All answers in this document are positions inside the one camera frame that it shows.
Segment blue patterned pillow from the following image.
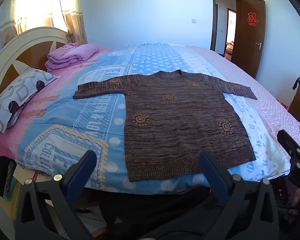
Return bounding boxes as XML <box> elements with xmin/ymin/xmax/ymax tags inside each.
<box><xmin>0</xmin><ymin>110</ymin><xmax>23</xmax><ymax>133</ymax></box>

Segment person's dark trousers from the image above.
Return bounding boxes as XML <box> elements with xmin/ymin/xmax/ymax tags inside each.
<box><xmin>99</xmin><ymin>185</ymin><xmax>243</xmax><ymax>240</ymax></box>

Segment cream orange patterned curtain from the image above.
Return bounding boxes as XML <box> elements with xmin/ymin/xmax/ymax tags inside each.
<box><xmin>58</xmin><ymin>0</ymin><xmax>88</xmax><ymax>45</ymax></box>
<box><xmin>0</xmin><ymin>0</ymin><xmax>53</xmax><ymax>48</ymax></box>

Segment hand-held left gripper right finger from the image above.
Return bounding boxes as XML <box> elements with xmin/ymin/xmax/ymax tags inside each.
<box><xmin>199</xmin><ymin>151</ymin><xmax>279</xmax><ymax>240</ymax></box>

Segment red paper door decoration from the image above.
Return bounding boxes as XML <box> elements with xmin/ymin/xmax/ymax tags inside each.
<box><xmin>247</xmin><ymin>11</ymin><xmax>258</xmax><ymax>27</ymax></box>

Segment white grey patterned pillow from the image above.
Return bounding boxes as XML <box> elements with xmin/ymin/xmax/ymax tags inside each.
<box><xmin>0</xmin><ymin>67</ymin><xmax>58</xmax><ymax>130</ymax></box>

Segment cream wooden headboard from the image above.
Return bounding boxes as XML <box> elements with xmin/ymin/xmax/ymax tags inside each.
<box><xmin>0</xmin><ymin>27</ymin><xmax>72</xmax><ymax>140</ymax></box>

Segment folded pink quilt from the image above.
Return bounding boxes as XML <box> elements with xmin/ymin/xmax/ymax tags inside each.
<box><xmin>45</xmin><ymin>42</ymin><xmax>100</xmax><ymax>72</ymax></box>

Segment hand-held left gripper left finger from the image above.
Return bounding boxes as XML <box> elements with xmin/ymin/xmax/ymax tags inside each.
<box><xmin>15</xmin><ymin>150</ymin><xmax>98</xmax><ymax>240</ymax></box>

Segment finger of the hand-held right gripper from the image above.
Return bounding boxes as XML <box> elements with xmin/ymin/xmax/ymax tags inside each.
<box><xmin>277</xmin><ymin>129</ymin><xmax>300</xmax><ymax>162</ymax></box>

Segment printed blue bed sheet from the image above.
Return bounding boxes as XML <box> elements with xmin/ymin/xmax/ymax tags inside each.
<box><xmin>0</xmin><ymin>42</ymin><xmax>294</xmax><ymax>196</ymax></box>

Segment pink dotted bed sheet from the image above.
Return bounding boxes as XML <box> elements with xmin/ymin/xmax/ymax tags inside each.
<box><xmin>187</xmin><ymin>45</ymin><xmax>300</xmax><ymax>155</ymax></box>

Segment brown knitted sweater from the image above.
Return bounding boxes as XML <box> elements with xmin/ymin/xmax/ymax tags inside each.
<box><xmin>73</xmin><ymin>70</ymin><xmax>258</xmax><ymax>182</ymax></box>

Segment brown door frame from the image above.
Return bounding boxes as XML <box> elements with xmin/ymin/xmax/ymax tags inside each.
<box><xmin>210</xmin><ymin>0</ymin><xmax>246</xmax><ymax>58</ymax></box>

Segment person's right hand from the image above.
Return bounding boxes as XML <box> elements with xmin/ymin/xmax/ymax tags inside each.
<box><xmin>292</xmin><ymin>188</ymin><xmax>300</xmax><ymax>215</ymax></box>

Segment window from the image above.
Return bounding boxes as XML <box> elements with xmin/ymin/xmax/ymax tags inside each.
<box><xmin>51</xmin><ymin>0</ymin><xmax>63</xmax><ymax>29</ymax></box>

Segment dark clothes pile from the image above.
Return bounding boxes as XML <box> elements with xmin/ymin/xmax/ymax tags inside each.
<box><xmin>0</xmin><ymin>152</ymin><xmax>23</xmax><ymax>203</ymax></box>

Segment wooden bedside cabinet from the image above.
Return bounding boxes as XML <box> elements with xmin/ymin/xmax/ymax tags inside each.
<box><xmin>288</xmin><ymin>79</ymin><xmax>300</xmax><ymax>124</ymax></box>

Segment brown wooden door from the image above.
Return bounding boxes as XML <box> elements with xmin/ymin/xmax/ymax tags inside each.
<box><xmin>230</xmin><ymin>0</ymin><xmax>266</xmax><ymax>79</ymax></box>

